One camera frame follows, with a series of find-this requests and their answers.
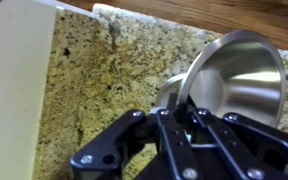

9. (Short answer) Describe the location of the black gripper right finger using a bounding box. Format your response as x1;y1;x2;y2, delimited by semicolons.
183;103;288;180

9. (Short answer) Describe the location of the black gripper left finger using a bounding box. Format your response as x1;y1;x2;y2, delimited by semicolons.
69;93;202;180

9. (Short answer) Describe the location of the silver bowl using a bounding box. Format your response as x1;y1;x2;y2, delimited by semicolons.
177;29;287;129
154;73;186;108

